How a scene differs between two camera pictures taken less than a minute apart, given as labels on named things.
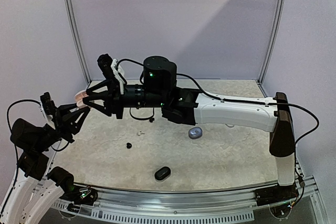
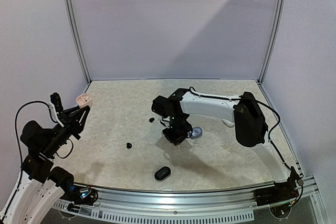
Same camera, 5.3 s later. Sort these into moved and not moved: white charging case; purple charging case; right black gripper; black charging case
Moved: right black gripper
Not moved: purple charging case; white charging case; black charging case
